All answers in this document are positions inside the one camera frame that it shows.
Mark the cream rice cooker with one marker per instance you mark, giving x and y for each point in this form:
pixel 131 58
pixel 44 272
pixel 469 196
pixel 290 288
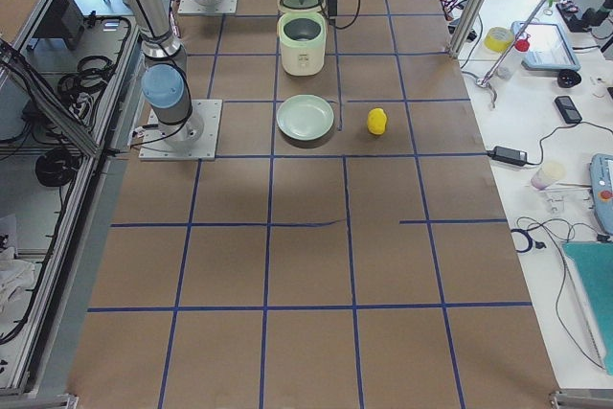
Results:
pixel 302 32

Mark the yellow lemon toy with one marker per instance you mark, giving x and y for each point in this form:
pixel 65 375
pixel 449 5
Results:
pixel 377 121

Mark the white cloth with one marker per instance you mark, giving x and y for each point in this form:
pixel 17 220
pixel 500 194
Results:
pixel 17 275

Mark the yellow tape roll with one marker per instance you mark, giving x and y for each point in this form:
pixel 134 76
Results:
pixel 498 39

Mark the black phone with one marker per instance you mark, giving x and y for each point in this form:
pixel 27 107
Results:
pixel 567 110

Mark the black power adapter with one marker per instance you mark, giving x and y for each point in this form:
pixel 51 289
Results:
pixel 508 156

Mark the near green plate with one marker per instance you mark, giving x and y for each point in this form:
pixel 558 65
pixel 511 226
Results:
pixel 305 117

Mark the blue tablet teach pendant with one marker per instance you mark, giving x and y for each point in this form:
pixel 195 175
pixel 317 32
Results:
pixel 549 49

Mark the plastic cup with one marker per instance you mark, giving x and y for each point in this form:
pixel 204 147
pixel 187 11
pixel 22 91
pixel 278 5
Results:
pixel 547 175

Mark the teal cutting mat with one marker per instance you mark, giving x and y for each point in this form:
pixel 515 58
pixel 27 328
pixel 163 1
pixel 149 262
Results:
pixel 593 261

